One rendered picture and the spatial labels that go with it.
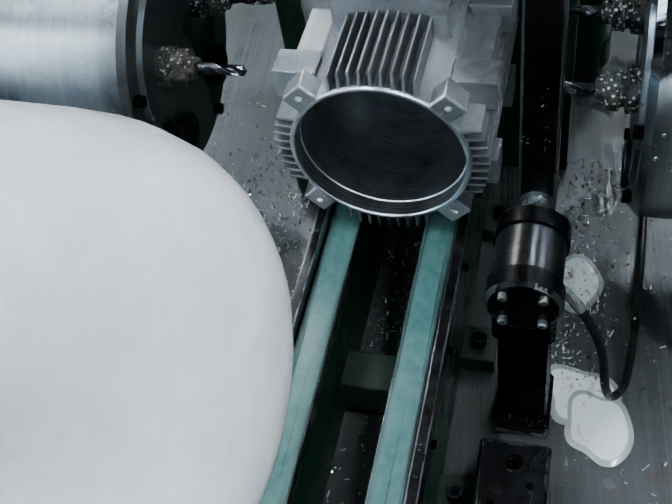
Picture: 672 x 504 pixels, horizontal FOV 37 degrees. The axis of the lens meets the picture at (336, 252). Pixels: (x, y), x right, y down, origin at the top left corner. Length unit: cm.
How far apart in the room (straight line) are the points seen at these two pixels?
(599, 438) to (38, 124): 76
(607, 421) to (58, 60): 58
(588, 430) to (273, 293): 71
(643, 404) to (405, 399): 25
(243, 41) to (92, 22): 51
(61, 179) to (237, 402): 7
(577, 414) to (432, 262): 19
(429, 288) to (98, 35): 36
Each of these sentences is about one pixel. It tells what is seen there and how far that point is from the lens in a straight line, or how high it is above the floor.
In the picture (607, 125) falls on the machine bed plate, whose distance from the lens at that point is 119.
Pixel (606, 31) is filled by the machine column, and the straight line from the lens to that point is 117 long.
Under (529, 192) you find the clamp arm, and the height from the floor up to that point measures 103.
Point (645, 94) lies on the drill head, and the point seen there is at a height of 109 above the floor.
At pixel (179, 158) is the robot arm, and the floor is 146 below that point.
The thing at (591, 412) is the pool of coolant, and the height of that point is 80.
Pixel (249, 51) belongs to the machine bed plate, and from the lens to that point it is 134.
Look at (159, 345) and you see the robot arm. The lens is 23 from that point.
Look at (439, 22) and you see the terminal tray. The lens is 85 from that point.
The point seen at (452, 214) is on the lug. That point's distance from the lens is 90.
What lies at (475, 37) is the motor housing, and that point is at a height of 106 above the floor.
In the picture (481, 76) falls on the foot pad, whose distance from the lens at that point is 83.
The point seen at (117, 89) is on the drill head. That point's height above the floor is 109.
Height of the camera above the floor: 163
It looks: 50 degrees down
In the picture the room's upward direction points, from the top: 12 degrees counter-clockwise
